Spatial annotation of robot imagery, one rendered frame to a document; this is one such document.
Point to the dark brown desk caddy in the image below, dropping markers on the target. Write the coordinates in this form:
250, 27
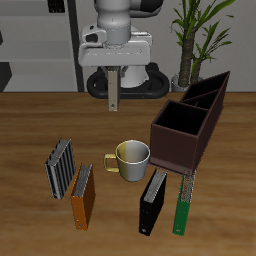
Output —
180, 146

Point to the grey striped book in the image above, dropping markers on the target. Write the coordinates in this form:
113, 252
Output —
60, 170

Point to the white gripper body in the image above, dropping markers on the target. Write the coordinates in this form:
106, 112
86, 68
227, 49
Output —
113, 55

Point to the grey shelf unit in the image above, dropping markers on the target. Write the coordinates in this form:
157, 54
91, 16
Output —
36, 46

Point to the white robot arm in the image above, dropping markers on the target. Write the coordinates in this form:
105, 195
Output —
113, 23

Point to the white and yellow mug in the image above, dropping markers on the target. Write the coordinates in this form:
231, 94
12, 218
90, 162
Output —
133, 165

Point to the green book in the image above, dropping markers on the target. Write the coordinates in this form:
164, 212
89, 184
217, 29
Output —
181, 213

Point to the black box on shelf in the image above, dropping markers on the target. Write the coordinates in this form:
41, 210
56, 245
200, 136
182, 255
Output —
56, 5

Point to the black book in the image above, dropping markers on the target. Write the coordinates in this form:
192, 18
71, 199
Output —
151, 210

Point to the orange book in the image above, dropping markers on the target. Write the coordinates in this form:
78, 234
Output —
85, 200

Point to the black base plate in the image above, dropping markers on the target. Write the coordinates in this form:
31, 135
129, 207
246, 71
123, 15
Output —
156, 87

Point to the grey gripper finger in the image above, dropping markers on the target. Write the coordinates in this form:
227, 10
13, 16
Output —
105, 69
122, 68

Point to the green pot plant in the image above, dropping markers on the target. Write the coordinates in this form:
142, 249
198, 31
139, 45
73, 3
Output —
186, 56

